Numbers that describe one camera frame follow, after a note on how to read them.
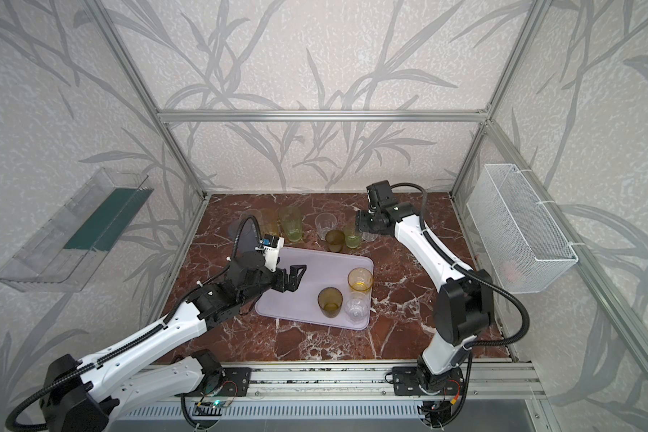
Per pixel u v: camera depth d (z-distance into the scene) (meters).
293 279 0.68
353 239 1.05
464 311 0.44
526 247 0.61
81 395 0.38
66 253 0.64
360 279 0.89
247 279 0.56
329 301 0.86
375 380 0.75
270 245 0.66
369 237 1.04
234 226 0.94
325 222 1.07
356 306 0.81
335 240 1.03
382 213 0.64
